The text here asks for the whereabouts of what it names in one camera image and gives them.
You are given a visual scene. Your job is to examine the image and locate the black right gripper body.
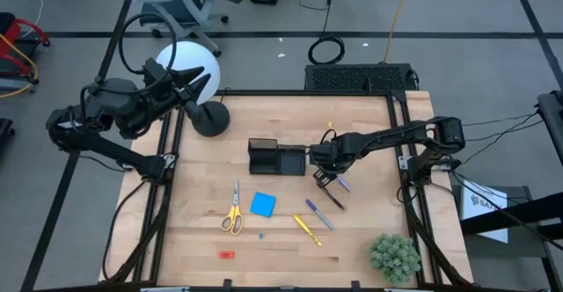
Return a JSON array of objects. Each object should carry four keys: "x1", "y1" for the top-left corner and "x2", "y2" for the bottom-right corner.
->
[{"x1": 307, "y1": 134, "x2": 353, "y2": 174}]

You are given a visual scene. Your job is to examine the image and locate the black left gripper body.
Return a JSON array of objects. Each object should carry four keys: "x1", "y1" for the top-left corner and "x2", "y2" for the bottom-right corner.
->
[{"x1": 141, "y1": 57, "x2": 201, "y2": 117}]

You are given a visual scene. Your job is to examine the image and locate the black pen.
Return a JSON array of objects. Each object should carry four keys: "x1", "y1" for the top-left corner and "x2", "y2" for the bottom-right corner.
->
[{"x1": 317, "y1": 183, "x2": 346, "y2": 211}]

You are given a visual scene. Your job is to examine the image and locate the blue and grey marker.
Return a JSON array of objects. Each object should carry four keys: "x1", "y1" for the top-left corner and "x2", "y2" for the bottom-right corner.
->
[{"x1": 305, "y1": 198, "x2": 335, "y2": 231}]

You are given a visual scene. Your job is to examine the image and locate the yellow pen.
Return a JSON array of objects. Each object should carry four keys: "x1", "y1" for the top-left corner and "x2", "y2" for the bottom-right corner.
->
[{"x1": 292, "y1": 214, "x2": 324, "y2": 248}]

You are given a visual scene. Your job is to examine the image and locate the blue sticky note pad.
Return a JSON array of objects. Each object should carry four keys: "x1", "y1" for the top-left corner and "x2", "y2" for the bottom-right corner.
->
[{"x1": 250, "y1": 191, "x2": 277, "y2": 218}]

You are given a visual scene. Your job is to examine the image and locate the yellow-handled scissors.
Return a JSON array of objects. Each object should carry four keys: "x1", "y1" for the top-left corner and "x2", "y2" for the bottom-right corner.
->
[{"x1": 220, "y1": 179, "x2": 245, "y2": 236}]

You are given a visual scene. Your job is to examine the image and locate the black mesh desk organizer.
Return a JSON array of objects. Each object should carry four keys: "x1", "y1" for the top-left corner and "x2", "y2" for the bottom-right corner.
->
[{"x1": 247, "y1": 137, "x2": 308, "y2": 177}]

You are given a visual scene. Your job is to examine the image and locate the grey and blue office chair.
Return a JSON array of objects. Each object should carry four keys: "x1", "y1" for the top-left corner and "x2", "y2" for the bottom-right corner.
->
[{"x1": 135, "y1": 0, "x2": 230, "y2": 58}]

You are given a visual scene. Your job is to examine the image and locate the white globe table lamp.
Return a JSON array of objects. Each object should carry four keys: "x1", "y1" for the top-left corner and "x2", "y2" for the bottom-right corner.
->
[{"x1": 155, "y1": 40, "x2": 231, "y2": 138}]

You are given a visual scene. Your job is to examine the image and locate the black perforated metal case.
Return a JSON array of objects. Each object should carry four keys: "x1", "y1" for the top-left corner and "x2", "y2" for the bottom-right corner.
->
[{"x1": 303, "y1": 62, "x2": 419, "y2": 92}]

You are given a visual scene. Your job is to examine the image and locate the green artificial plant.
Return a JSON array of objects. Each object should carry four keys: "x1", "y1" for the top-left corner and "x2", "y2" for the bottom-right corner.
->
[{"x1": 367, "y1": 233, "x2": 422, "y2": 285}]

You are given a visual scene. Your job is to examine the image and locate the red cart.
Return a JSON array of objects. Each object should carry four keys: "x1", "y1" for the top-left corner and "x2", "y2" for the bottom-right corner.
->
[{"x1": 0, "y1": 11, "x2": 52, "y2": 94}]

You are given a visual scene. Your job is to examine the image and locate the white printed paper sheet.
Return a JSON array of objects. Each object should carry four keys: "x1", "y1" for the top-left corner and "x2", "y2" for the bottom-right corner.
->
[{"x1": 460, "y1": 179, "x2": 510, "y2": 245}]

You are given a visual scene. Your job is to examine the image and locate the black floor equipment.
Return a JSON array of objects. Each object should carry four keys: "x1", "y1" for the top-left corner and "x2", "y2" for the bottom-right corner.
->
[{"x1": 0, "y1": 118, "x2": 16, "y2": 152}]

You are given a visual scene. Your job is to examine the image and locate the black support beam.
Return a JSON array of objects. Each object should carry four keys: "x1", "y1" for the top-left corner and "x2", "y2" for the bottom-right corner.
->
[{"x1": 459, "y1": 191, "x2": 563, "y2": 240}]

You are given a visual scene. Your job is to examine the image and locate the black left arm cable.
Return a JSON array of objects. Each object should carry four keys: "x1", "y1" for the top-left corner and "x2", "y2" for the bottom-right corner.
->
[{"x1": 117, "y1": 12, "x2": 178, "y2": 91}]

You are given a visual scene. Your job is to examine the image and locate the coiled black cable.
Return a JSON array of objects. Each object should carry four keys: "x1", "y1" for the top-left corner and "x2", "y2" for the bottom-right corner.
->
[{"x1": 307, "y1": 35, "x2": 347, "y2": 66}]

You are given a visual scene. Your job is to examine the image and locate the yellow hose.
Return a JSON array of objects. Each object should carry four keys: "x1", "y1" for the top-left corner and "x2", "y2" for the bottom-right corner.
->
[{"x1": 0, "y1": 32, "x2": 40, "y2": 99}]

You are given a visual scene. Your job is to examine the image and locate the thick yellow hanging cable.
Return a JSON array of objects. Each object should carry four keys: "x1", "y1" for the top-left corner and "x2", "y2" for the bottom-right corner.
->
[{"x1": 382, "y1": 0, "x2": 415, "y2": 63}]

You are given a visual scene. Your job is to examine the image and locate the black arm base cable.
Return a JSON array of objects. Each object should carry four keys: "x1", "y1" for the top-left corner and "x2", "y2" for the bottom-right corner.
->
[{"x1": 101, "y1": 179, "x2": 150, "y2": 283}]

